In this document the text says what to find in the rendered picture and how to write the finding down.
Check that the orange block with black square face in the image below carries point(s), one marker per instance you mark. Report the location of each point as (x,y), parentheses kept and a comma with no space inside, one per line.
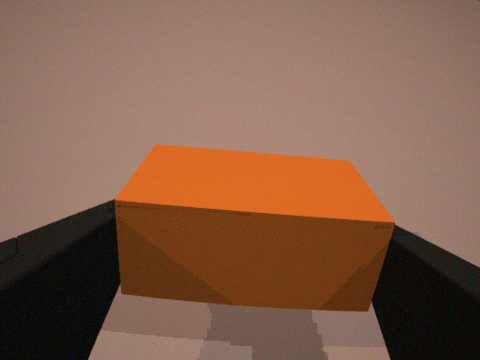
(246,228)

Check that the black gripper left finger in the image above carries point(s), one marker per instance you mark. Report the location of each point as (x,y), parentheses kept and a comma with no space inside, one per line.
(57,284)

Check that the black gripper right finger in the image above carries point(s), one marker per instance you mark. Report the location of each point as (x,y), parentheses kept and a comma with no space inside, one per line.
(427,301)

